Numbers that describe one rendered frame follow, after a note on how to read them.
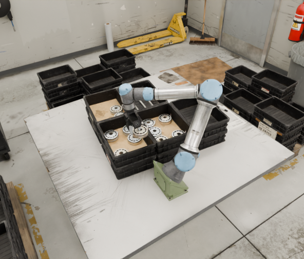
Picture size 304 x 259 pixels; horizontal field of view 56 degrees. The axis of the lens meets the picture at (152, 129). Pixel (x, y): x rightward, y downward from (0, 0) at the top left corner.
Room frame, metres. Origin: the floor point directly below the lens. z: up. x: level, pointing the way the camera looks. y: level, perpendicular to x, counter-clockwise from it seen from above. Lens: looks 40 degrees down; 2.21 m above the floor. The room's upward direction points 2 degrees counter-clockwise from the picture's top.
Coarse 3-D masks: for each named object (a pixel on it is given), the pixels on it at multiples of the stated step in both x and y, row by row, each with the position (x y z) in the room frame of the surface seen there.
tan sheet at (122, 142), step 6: (120, 132) 1.63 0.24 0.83; (120, 138) 1.56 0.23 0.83; (126, 138) 1.56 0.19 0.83; (114, 144) 1.49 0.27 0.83; (120, 144) 1.49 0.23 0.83; (126, 144) 1.49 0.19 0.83; (138, 144) 1.48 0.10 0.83; (144, 144) 1.48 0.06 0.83; (114, 150) 1.43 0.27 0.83; (132, 150) 1.43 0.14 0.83
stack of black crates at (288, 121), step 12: (264, 108) 2.33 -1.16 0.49; (276, 108) 2.32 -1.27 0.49; (288, 108) 2.23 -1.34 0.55; (252, 120) 2.24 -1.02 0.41; (264, 120) 2.11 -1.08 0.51; (276, 120) 2.01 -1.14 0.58; (288, 120) 2.12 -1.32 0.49; (300, 120) 2.00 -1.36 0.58; (288, 132) 1.95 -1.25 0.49; (300, 132) 2.07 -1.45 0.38; (288, 144) 2.00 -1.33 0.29
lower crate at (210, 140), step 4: (224, 132) 1.60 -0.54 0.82; (212, 136) 1.56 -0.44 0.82; (216, 136) 1.58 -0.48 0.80; (220, 136) 1.61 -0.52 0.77; (224, 136) 1.62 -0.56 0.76; (204, 140) 1.53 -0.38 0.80; (208, 140) 1.56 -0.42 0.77; (212, 140) 1.58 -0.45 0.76; (216, 140) 1.59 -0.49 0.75; (220, 140) 1.61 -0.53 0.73; (224, 140) 1.62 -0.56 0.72; (200, 144) 1.53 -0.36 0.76; (204, 144) 1.55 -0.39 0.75; (208, 144) 1.57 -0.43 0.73; (212, 144) 1.58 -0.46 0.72; (200, 148) 1.54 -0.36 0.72; (204, 148) 1.54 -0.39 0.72
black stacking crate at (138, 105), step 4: (136, 84) 2.17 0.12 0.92; (140, 84) 2.18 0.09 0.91; (144, 84) 2.20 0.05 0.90; (148, 84) 2.19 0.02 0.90; (156, 100) 2.04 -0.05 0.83; (160, 100) 1.97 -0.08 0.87; (164, 100) 1.90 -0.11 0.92; (136, 104) 1.99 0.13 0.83; (140, 104) 1.99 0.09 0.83; (144, 104) 1.98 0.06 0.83; (148, 104) 1.98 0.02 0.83; (140, 108) 1.93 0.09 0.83
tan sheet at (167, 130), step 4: (156, 120) 1.76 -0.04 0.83; (172, 120) 1.75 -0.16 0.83; (156, 124) 1.71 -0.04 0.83; (160, 124) 1.70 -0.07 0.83; (168, 124) 1.70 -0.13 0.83; (172, 124) 1.70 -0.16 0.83; (176, 124) 1.70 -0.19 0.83; (164, 128) 1.65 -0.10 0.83; (168, 128) 1.65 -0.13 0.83; (172, 128) 1.65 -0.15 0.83; (176, 128) 1.65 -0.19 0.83; (164, 132) 1.61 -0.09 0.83; (168, 132) 1.61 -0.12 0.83; (172, 132) 1.61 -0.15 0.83; (168, 136) 1.56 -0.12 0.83
